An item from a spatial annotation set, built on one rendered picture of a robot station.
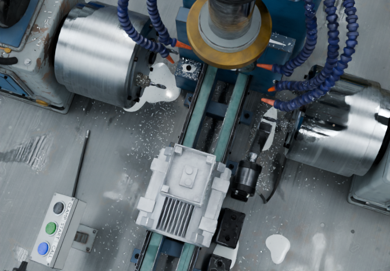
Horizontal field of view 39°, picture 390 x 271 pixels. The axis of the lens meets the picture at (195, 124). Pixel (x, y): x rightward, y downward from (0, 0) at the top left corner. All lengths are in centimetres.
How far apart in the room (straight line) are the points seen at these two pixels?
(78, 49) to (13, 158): 48
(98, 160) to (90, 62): 39
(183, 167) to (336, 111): 38
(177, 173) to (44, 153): 53
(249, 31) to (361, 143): 39
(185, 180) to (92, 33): 42
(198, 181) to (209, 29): 37
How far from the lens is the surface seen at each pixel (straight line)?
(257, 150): 137
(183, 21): 139
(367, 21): 184
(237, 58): 115
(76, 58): 139
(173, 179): 130
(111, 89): 138
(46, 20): 143
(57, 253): 137
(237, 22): 107
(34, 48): 141
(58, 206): 138
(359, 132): 133
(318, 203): 164
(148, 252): 149
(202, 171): 130
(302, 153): 136
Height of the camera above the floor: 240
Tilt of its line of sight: 75 degrees down
